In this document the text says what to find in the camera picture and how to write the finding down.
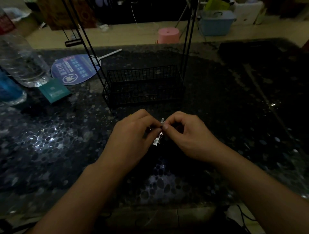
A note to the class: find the person's right hand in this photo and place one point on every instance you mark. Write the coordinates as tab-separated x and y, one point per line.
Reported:
193	138

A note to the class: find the person's left hand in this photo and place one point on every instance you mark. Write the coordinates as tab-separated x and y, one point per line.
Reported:
128	142

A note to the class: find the person's right thumb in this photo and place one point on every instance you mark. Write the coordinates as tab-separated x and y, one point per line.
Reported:
170	133

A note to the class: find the person's left thumb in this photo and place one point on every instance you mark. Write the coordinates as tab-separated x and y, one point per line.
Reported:
153	136

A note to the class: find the small silver metal clasp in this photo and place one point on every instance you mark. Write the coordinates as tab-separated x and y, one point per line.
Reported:
160	131

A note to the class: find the person's left forearm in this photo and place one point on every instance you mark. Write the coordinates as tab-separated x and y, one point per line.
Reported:
79	197

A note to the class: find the person's right forearm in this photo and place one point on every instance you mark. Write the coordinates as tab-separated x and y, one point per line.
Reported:
260	190

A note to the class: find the pink plastic stool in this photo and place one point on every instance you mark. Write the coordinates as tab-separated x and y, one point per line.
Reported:
168	35

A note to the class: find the blue round hand fan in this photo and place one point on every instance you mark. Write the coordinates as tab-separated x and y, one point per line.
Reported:
72	68

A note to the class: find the teal paper packet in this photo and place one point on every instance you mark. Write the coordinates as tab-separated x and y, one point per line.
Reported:
54	90

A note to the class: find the black tripod stand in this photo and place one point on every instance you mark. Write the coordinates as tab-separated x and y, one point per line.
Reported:
188	16

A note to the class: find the blue plastic storage box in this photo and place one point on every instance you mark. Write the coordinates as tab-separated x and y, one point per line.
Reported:
216	23

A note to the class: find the white storage box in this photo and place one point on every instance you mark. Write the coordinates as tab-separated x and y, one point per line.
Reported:
248	12

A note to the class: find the blue plastic bottle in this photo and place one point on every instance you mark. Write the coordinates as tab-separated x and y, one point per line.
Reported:
9	89

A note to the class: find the brown cardboard box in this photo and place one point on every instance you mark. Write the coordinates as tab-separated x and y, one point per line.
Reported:
60	13

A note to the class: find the clear plastic water bottle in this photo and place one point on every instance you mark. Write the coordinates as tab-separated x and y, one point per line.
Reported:
20	55

